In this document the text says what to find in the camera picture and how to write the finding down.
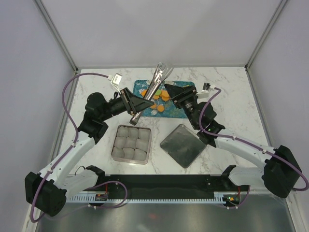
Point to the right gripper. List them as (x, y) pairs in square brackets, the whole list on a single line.
[(192, 94)]

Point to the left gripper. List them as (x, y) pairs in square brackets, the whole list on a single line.
[(133, 104)]

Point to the metal tongs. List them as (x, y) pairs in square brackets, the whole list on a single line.
[(161, 73)]

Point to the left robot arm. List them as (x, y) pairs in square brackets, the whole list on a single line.
[(51, 187)]

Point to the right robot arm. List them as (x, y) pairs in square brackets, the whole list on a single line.
[(276, 169)]

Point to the orange cookie stack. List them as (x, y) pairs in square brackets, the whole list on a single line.
[(165, 96)]

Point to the teal floral tray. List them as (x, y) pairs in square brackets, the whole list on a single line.
[(170, 110)]

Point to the square cookie tin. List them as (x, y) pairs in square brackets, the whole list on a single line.
[(132, 145)]

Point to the square metal tin lid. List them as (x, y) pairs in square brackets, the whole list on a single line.
[(182, 145)]

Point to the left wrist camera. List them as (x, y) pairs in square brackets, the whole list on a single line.
[(115, 79)]

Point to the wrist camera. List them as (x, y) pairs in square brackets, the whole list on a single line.
[(115, 79), (206, 88)]

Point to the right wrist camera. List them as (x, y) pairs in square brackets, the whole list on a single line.
[(206, 88)]

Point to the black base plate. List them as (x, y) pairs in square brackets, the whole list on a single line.
[(173, 186)]

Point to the white cable duct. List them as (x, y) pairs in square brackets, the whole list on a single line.
[(90, 197)]

